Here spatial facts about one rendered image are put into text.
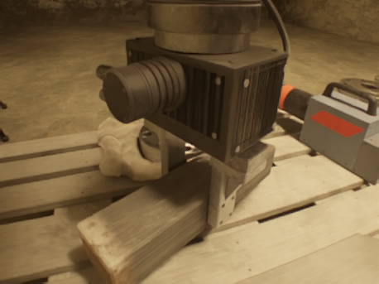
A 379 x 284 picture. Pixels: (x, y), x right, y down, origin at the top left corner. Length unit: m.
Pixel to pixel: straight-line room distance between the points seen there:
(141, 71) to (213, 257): 0.39
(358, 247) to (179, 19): 0.55
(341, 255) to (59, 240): 0.58
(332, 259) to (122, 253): 0.40
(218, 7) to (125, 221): 0.34
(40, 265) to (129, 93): 0.42
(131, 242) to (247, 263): 0.25
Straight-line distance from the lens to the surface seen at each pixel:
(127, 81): 0.30
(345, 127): 0.87
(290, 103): 1.00
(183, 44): 0.34
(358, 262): 0.63
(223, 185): 0.44
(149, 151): 0.78
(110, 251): 0.42
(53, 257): 0.62
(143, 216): 0.45
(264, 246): 0.60
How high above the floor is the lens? 0.61
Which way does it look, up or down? 30 degrees down
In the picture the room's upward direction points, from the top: 1 degrees clockwise
